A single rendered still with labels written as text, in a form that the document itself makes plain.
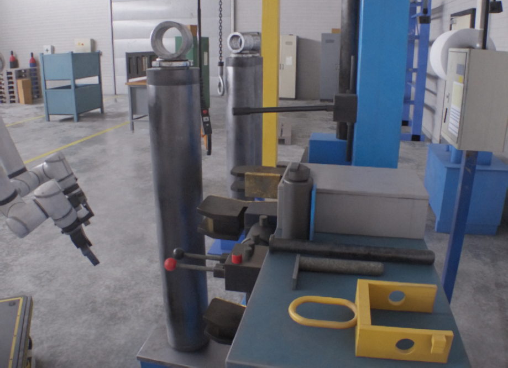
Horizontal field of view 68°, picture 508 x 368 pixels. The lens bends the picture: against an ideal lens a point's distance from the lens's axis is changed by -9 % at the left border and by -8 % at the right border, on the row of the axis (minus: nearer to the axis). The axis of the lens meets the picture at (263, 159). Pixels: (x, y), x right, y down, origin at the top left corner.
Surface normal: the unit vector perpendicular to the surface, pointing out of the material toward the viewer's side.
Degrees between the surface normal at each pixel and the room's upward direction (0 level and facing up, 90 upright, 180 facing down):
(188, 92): 90
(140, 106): 90
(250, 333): 0
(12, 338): 0
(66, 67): 90
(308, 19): 90
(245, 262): 0
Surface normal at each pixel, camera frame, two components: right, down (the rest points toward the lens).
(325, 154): -0.18, 0.27
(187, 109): 0.64, 0.22
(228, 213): 0.01, -0.96
